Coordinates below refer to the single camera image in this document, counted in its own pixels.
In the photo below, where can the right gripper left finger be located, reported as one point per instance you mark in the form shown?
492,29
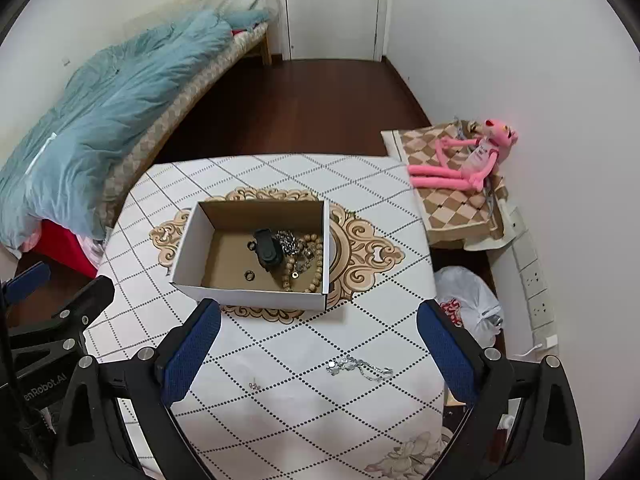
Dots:
185,348

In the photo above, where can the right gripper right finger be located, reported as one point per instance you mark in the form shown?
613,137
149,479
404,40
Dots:
454,350

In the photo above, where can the red bedding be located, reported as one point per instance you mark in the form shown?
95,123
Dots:
60,245

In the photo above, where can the white plastic bag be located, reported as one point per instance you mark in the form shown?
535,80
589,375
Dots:
469,303

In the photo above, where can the white power strip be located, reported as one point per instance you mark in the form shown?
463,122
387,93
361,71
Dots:
536,292

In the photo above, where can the white cardboard box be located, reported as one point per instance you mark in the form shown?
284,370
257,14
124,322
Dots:
213,261

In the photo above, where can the blue duvet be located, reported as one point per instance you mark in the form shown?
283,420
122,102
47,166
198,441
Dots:
63,169

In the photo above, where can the brown checkered cushion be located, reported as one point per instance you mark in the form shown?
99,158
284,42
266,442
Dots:
470,220

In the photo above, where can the checkered bed mattress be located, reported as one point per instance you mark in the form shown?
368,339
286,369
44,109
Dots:
122,178

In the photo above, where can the pink panther plush toy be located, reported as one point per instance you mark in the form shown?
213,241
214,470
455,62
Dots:
464,163

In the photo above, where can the white door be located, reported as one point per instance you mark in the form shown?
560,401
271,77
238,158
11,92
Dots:
334,29

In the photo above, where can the wooden bed frame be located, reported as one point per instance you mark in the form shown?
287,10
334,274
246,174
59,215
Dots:
257,45

